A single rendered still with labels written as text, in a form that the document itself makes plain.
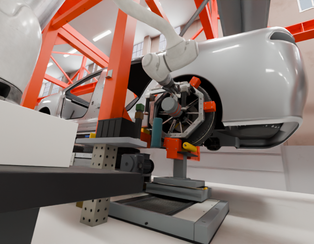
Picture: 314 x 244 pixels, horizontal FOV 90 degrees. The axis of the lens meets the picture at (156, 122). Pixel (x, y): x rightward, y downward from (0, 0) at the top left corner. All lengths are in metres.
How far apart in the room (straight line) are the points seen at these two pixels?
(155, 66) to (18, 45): 0.56
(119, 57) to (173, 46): 0.94
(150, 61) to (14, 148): 0.65
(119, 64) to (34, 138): 1.37
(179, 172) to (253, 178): 3.74
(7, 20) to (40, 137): 0.24
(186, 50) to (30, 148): 0.70
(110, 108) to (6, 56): 1.09
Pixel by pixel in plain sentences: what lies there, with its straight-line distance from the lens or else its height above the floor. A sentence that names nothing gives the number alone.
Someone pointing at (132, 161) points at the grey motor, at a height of 0.34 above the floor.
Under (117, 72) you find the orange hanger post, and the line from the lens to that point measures 1.59.
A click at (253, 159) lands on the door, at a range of 5.13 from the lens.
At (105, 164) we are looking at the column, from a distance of 1.00.
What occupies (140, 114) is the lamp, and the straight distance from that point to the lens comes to 0.89.
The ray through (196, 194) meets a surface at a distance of 1.36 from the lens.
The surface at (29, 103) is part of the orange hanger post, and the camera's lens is 3.20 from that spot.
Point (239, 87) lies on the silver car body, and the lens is 1.61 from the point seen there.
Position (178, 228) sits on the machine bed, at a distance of 0.91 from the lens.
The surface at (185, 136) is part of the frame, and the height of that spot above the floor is 0.59.
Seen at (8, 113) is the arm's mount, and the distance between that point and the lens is 0.34.
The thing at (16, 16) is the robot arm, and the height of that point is 0.59.
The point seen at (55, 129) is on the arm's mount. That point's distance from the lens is 0.36.
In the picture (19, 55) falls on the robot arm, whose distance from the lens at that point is 0.45.
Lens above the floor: 0.32
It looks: 16 degrees up
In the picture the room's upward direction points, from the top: 5 degrees clockwise
